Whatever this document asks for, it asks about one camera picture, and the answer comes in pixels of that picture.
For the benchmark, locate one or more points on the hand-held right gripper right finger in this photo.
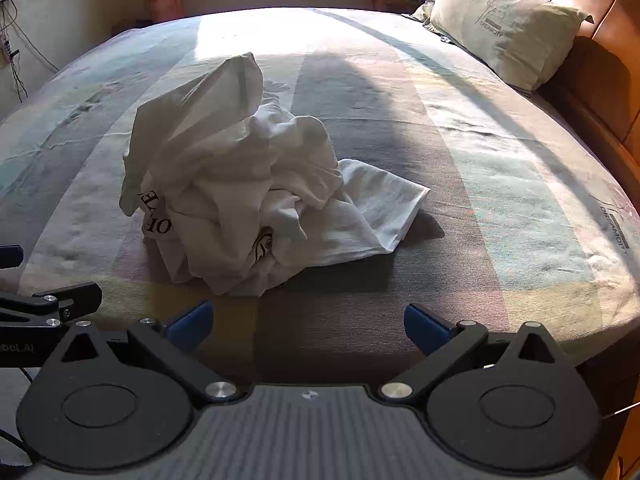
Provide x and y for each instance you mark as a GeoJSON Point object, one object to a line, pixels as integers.
{"type": "Point", "coordinates": [425, 330]}

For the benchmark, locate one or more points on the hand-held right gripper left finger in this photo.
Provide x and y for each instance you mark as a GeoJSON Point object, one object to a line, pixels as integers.
{"type": "Point", "coordinates": [190, 327]}

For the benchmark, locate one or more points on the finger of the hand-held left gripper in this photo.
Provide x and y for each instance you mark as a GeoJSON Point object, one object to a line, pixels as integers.
{"type": "Point", "coordinates": [10, 255]}
{"type": "Point", "coordinates": [80, 297]}

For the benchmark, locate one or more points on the white printed t-shirt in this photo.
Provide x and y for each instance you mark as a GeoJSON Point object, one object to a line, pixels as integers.
{"type": "Point", "coordinates": [225, 170]}

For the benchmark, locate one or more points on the bed with striped sheet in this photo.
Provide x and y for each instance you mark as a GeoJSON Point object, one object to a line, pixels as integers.
{"type": "Point", "coordinates": [450, 160]}

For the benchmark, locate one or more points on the beige printed pillow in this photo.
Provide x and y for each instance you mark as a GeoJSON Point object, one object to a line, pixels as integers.
{"type": "Point", "coordinates": [500, 25]}

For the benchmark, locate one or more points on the wooden bed headboard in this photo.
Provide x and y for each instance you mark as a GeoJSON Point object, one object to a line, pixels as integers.
{"type": "Point", "coordinates": [600, 60]}

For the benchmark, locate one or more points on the wall power strip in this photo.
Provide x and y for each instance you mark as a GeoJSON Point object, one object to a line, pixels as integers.
{"type": "Point", "coordinates": [7, 49]}

